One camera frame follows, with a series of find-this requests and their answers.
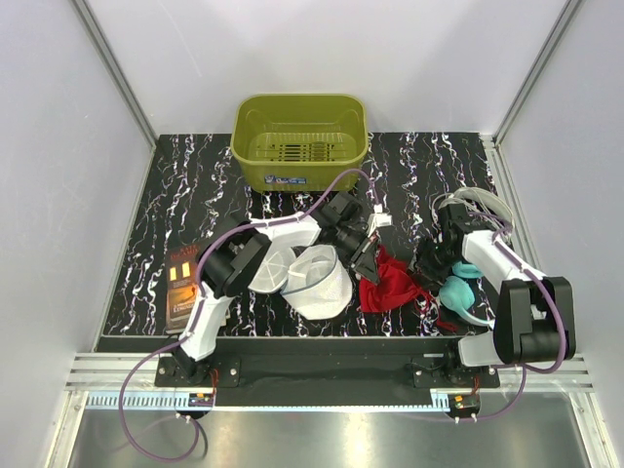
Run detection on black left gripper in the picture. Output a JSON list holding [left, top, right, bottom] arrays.
[[331, 222, 379, 285]]

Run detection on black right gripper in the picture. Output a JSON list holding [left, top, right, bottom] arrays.
[[401, 235, 461, 293]]

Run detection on red bra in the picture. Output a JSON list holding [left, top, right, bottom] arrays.
[[359, 246, 434, 313]]

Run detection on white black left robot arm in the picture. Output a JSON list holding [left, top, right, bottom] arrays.
[[175, 192, 392, 386]]

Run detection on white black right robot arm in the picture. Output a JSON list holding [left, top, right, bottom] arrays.
[[410, 204, 576, 387]]

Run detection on white mesh laundry bag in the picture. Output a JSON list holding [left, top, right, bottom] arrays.
[[249, 245, 353, 321]]

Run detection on teal cat-ear headphones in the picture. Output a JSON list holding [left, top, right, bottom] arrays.
[[438, 261, 494, 329]]

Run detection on olive green plastic basket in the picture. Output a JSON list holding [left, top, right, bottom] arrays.
[[230, 94, 369, 192]]

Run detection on dark orange paperback book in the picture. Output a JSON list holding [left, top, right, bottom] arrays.
[[165, 241, 207, 335]]

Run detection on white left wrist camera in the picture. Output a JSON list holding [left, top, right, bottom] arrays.
[[368, 204, 392, 237]]

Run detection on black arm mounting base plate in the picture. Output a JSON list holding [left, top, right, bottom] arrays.
[[155, 337, 500, 410]]

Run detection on white slotted cable duct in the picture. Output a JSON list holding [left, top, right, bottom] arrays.
[[86, 391, 215, 411]]

